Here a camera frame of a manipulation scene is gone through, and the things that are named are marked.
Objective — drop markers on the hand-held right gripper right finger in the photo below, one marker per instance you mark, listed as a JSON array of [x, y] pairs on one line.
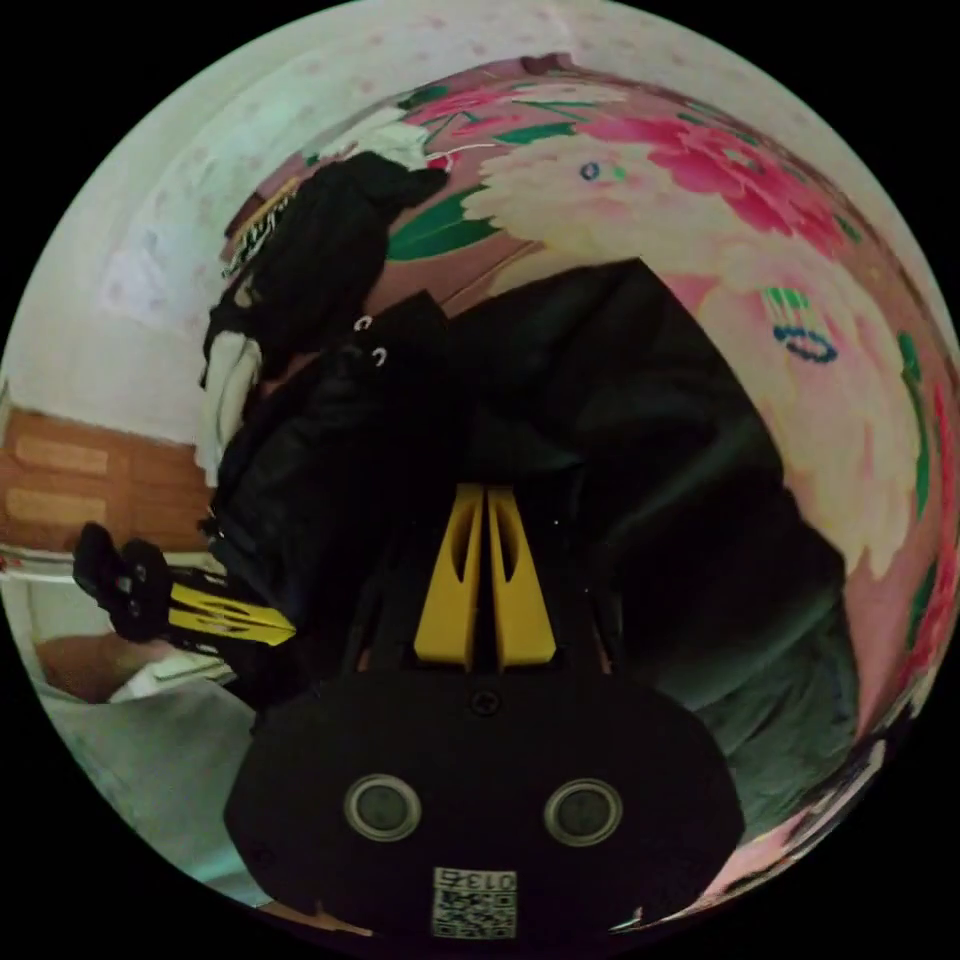
[[521, 600]]

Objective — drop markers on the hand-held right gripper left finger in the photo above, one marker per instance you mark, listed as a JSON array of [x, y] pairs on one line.
[[450, 592]]

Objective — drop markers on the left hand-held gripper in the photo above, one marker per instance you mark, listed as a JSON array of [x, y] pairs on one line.
[[139, 581]]

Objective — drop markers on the black hoodie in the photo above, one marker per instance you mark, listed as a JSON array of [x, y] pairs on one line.
[[570, 420]]

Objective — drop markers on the person's left hand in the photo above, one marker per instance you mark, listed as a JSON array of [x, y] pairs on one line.
[[82, 667]]

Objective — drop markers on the person's body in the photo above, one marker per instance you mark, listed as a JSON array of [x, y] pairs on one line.
[[157, 772]]

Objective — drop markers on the brown wooden cupboard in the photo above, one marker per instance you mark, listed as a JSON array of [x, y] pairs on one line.
[[82, 480]]

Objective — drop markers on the pile of clothes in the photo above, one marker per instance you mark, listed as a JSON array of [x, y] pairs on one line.
[[315, 232]]

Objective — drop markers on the bed with floral pink sheet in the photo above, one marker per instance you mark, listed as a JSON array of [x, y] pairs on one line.
[[600, 210]]

